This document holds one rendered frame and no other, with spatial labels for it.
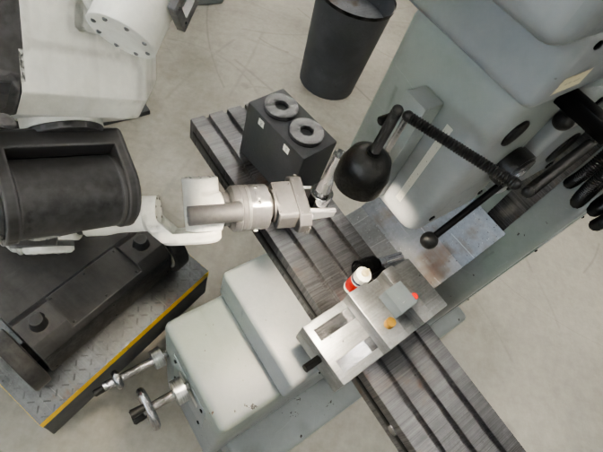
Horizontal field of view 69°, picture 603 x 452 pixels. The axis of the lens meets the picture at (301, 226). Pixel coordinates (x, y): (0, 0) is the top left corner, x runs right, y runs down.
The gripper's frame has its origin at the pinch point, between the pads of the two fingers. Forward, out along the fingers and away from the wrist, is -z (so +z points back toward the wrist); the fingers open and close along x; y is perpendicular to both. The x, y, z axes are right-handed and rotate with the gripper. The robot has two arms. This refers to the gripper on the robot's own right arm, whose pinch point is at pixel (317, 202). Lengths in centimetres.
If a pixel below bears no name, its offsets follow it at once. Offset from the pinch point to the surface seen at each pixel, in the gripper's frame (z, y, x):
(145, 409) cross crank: 37, 52, -23
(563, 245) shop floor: -210, 119, 32
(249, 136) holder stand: 4.1, 19.1, 35.5
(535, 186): -7.0, -38.7, -25.4
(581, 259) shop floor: -216, 119, 21
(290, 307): -0.4, 35.3, -8.7
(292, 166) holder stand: -3.3, 14.0, 20.6
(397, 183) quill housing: -6.0, -18.4, -9.6
